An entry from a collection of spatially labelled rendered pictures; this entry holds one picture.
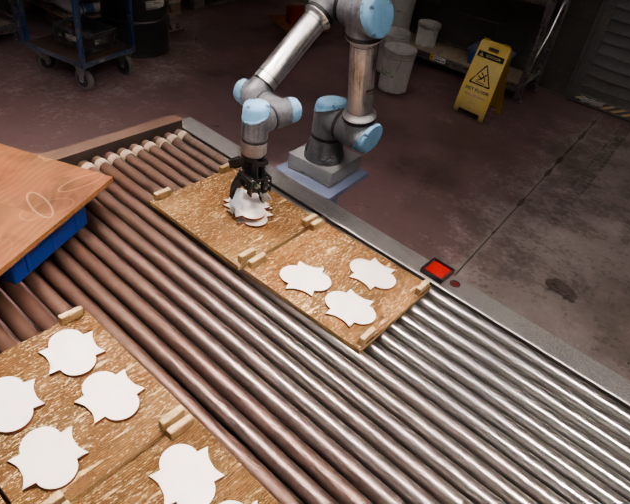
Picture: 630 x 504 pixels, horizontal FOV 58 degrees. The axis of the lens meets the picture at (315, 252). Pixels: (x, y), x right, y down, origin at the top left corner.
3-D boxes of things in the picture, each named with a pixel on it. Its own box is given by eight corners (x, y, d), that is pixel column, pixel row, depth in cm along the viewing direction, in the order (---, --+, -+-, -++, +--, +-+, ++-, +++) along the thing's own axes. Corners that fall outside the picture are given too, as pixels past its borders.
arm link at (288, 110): (279, 86, 168) (251, 95, 161) (306, 101, 162) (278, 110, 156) (277, 111, 173) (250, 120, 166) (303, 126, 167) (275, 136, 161)
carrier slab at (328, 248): (322, 224, 182) (323, 220, 181) (430, 289, 164) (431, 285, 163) (243, 273, 160) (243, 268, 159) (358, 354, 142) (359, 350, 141)
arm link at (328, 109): (326, 121, 214) (331, 87, 206) (352, 136, 208) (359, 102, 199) (304, 129, 207) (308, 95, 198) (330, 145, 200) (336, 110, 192)
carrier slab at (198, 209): (233, 170, 201) (233, 166, 200) (319, 224, 182) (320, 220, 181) (150, 205, 179) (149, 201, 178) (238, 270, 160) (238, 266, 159)
